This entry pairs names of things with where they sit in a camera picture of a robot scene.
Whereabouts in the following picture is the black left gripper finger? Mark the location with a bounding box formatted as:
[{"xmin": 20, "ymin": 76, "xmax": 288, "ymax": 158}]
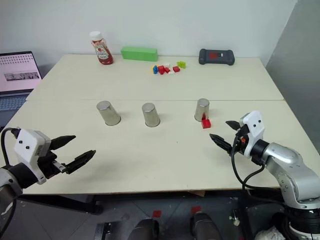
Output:
[
  {"xmin": 65, "ymin": 149, "xmax": 97, "ymax": 175},
  {"xmin": 49, "ymin": 134, "xmax": 77, "ymax": 152}
]

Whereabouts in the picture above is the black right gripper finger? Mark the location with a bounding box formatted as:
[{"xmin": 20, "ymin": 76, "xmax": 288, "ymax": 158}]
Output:
[
  {"xmin": 209, "ymin": 133, "xmax": 235, "ymax": 157},
  {"xmin": 225, "ymin": 120, "xmax": 242, "ymax": 132}
]

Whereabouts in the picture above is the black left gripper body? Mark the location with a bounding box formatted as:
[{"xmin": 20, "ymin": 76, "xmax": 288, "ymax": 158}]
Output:
[{"xmin": 37, "ymin": 149, "xmax": 68, "ymax": 180}]

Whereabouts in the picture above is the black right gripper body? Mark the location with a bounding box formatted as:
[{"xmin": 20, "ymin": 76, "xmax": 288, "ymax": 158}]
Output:
[{"xmin": 232, "ymin": 124, "xmax": 251, "ymax": 156}]

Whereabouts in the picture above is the red toy brick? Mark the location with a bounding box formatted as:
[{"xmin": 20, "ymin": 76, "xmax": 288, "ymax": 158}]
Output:
[{"xmin": 201, "ymin": 113, "xmax": 213, "ymax": 130}]

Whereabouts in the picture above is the steel cup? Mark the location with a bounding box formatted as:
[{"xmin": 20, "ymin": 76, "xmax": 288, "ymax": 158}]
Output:
[
  {"xmin": 194, "ymin": 97, "xmax": 211, "ymax": 123},
  {"xmin": 96, "ymin": 100, "xmax": 122, "ymax": 127},
  {"xmin": 141, "ymin": 102, "xmax": 161, "ymax": 128}
]

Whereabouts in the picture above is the dark grey handheld device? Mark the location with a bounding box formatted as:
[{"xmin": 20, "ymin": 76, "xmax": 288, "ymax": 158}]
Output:
[{"xmin": 198, "ymin": 48, "xmax": 236, "ymax": 67}]

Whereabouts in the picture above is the open laptop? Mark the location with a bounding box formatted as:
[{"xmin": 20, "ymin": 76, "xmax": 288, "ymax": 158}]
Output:
[{"xmin": 0, "ymin": 51, "xmax": 44, "ymax": 112}]

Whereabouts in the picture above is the dark rounded shape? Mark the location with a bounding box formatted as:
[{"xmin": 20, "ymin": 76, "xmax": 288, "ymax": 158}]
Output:
[
  {"xmin": 126, "ymin": 217, "xmax": 160, "ymax": 240},
  {"xmin": 189, "ymin": 211, "xmax": 222, "ymax": 240}
]

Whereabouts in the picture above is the ketchup bottle with white cap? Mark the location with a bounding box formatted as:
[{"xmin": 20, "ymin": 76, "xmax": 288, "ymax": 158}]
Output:
[{"xmin": 88, "ymin": 30, "xmax": 115, "ymax": 67}]

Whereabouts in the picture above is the green rectangular box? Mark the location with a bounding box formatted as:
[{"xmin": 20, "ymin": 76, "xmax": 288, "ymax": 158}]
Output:
[{"xmin": 120, "ymin": 46, "xmax": 159, "ymax": 62}]

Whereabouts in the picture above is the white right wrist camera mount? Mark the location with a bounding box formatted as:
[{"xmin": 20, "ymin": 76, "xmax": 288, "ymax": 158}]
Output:
[{"xmin": 239, "ymin": 110, "xmax": 266, "ymax": 159}]

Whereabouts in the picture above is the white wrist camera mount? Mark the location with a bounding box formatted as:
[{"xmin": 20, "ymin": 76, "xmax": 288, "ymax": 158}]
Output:
[
  {"xmin": 13, "ymin": 128, "xmax": 52, "ymax": 186},
  {"xmin": 239, "ymin": 110, "xmax": 266, "ymax": 159}
]

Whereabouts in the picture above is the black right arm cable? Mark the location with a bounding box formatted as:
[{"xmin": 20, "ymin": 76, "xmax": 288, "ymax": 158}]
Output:
[{"xmin": 230, "ymin": 138, "xmax": 288, "ymax": 201}]

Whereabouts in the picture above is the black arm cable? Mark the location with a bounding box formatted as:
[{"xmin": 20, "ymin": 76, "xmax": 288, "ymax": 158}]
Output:
[
  {"xmin": 230, "ymin": 138, "xmax": 288, "ymax": 201},
  {"xmin": 0, "ymin": 127, "xmax": 21, "ymax": 169}
]

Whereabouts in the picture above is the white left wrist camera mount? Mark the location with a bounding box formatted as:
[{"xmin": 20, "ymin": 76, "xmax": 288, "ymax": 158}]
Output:
[{"xmin": 13, "ymin": 128, "xmax": 52, "ymax": 186}]

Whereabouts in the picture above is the black table frame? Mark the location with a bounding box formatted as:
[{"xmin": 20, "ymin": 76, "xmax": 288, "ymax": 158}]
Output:
[{"xmin": 19, "ymin": 194, "xmax": 104, "ymax": 215}]

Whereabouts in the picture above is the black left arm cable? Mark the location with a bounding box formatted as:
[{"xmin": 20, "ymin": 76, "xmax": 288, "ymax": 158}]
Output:
[{"xmin": 0, "ymin": 127, "xmax": 21, "ymax": 169}]

